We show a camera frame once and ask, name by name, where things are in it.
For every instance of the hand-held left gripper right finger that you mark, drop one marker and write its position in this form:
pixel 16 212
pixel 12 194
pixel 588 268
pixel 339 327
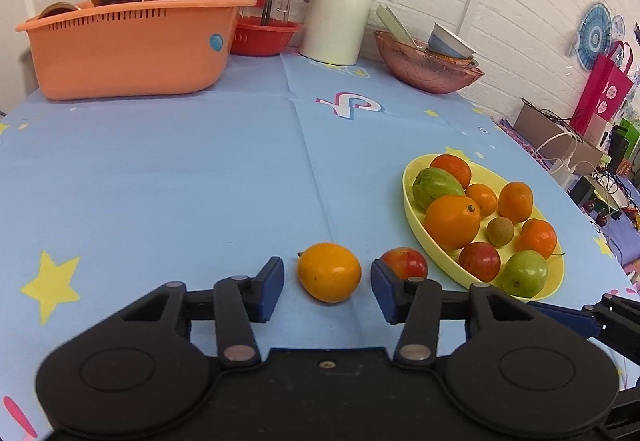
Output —
pixel 384 293

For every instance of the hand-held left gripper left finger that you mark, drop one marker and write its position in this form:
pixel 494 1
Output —
pixel 272 288

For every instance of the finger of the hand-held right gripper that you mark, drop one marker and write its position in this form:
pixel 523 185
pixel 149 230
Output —
pixel 565 317

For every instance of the red apple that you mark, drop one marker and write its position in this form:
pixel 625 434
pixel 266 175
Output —
pixel 407 262
pixel 479 262

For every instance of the yellowish orange mandarin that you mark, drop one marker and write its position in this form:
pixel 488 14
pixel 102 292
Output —
pixel 329 273

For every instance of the green apple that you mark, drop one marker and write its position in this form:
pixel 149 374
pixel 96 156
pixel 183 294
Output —
pixel 524 273

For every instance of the orange mandarin with stem dot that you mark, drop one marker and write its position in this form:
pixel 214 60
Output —
pixel 451 222

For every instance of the brown kiwi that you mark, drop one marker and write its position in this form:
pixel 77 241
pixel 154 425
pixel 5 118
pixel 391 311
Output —
pixel 500 231

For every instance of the dull green mango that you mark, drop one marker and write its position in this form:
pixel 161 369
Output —
pixel 435 187

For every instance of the small orange mandarin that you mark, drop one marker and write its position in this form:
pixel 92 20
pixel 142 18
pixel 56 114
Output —
pixel 482 198

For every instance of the reddish orange mandarin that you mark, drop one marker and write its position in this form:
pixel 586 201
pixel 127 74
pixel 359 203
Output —
pixel 452 168

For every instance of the yellow plastic plate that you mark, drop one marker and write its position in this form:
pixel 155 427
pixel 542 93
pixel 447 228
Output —
pixel 487 175

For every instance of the black power adapter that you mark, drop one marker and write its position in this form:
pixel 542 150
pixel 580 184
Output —
pixel 581 191

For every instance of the white charger plug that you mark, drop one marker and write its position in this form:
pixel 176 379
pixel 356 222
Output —
pixel 564 171

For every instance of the blue printed tablecloth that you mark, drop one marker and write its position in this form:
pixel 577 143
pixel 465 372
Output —
pixel 175 171

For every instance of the cardboard box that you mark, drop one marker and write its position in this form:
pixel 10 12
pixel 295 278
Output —
pixel 545 131

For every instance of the green box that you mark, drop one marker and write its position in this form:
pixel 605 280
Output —
pixel 631 136

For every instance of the pink glass bowl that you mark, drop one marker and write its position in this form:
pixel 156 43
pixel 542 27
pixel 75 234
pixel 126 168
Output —
pixel 425 73

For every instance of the pink gift bag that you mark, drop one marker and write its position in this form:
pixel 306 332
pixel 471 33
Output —
pixel 602 91

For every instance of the red plastic colander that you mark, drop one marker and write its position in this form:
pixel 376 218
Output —
pixel 262 38

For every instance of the white blue ceramic bowl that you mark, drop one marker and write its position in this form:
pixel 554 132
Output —
pixel 450 41

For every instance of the pale green dish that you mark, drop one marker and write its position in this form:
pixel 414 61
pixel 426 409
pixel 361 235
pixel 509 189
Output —
pixel 397 26

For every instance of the orange plastic basket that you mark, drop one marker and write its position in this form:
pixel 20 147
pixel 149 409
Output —
pixel 125 56

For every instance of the white thermos jug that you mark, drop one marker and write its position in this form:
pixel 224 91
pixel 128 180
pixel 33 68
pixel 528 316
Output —
pixel 337 16

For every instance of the brown round lid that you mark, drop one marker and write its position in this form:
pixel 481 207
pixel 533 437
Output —
pixel 57 10

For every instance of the blue round wall ornament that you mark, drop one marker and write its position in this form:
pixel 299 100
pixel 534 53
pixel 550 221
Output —
pixel 592 36

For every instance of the small blue wall ornament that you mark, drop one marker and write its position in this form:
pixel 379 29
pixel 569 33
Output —
pixel 618 28

